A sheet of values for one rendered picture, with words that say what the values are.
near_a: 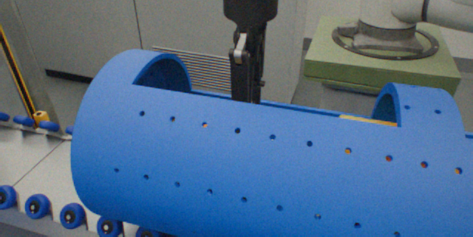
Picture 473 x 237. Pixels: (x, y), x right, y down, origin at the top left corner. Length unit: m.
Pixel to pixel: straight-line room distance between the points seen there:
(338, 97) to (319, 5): 2.35
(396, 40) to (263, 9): 0.62
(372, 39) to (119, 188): 0.77
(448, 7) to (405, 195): 0.61
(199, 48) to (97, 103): 1.86
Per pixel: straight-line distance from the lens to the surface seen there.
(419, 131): 0.43
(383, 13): 0.99
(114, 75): 0.50
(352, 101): 1.03
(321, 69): 0.92
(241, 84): 0.47
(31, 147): 0.94
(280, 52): 2.13
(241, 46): 0.45
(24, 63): 1.22
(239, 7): 0.45
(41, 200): 0.72
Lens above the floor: 1.46
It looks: 34 degrees down
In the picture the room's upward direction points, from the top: straight up
